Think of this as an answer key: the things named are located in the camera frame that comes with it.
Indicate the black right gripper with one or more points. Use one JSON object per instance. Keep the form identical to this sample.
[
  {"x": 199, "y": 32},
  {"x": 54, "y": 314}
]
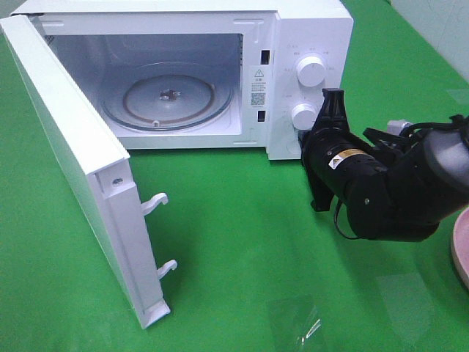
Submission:
[{"x": 334, "y": 159}]

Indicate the pink round plate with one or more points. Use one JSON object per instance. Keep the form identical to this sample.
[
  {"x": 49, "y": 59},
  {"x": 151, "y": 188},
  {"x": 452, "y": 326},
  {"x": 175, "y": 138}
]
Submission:
[{"x": 459, "y": 246}]

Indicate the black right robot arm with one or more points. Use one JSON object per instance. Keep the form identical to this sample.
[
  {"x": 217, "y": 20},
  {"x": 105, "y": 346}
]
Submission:
[{"x": 397, "y": 184}]

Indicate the lower white microwave knob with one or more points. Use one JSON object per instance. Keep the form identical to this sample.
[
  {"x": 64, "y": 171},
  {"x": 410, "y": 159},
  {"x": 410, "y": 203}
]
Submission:
[{"x": 304, "y": 116}]

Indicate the white microwave knob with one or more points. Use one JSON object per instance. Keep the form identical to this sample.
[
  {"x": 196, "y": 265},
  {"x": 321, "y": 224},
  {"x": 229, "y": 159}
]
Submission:
[
  {"x": 304, "y": 116},
  {"x": 310, "y": 70}
]

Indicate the upper white microwave knob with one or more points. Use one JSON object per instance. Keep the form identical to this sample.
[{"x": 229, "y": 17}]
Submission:
[{"x": 310, "y": 70}]

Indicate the white microwave oven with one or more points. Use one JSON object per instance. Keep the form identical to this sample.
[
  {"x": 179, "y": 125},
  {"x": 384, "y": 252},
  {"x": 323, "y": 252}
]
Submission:
[{"x": 265, "y": 39}]

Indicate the white microwave door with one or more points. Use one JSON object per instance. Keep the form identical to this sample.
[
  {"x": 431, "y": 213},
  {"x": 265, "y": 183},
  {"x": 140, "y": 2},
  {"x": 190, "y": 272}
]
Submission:
[{"x": 97, "y": 168}]

